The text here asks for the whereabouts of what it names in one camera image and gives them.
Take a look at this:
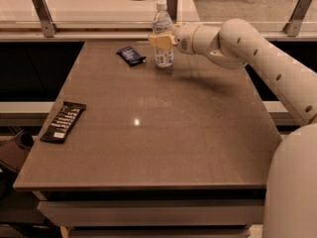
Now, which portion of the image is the clear plastic water bottle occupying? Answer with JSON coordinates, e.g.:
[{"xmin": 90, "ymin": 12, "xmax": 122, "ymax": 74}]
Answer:
[{"xmin": 153, "ymin": 1, "xmax": 173, "ymax": 67}]

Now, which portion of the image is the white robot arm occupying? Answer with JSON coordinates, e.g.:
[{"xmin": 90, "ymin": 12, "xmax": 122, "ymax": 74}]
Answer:
[{"xmin": 148, "ymin": 19, "xmax": 317, "ymax": 238}]

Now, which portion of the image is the right metal glass bracket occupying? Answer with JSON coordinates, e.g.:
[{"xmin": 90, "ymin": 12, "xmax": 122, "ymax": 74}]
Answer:
[{"xmin": 282, "ymin": 0, "xmax": 313, "ymax": 37}]

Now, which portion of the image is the blue rxbar blueberry wrapper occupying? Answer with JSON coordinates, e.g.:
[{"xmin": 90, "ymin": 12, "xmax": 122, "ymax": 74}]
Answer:
[{"xmin": 117, "ymin": 46, "xmax": 146, "ymax": 66}]

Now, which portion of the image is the metal glass bracket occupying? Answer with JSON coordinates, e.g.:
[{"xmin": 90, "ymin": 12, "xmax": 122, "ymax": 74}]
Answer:
[
  {"xmin": 166, "ymin": 0, "xmax": 178, "ymax": 23},
  {"xmin": 282, "ymin": 0, "xmax": 313, "ymax": 37},
  {"xmin": 32, "ymin": 0, "xmax": 57, "ymax": 38}
]

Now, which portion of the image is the middle metal glass bracket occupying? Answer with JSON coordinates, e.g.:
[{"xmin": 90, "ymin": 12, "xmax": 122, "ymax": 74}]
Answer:
[{"xmin": 166, "ymin": 0, "xmax": 178, "ymax": 23}]

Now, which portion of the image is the left metal glass bracket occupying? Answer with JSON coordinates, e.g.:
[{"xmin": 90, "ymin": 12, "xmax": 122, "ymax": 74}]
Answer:
[{"xmin": 32, "ymin": 0, "xmax": 57, "ymax": 38}]

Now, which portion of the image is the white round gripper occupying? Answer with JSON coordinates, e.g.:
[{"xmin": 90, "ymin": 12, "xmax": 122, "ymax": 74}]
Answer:
[{"xmin": 148, "ymin": 24, "xmax": 199, "ymax": 55}]

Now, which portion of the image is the dark object at left edge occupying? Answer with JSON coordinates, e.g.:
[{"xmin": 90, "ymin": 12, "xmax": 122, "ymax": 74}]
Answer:
[{"xmin": 0, "ymin": 131, "xmax": 34, "ymax": 174}]

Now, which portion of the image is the black rxbar wrapper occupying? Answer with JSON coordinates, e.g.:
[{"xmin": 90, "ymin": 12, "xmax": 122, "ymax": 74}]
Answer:
[{"xmin": 41, "ymin": 101, "xmax": 86, "ymax": 144}]

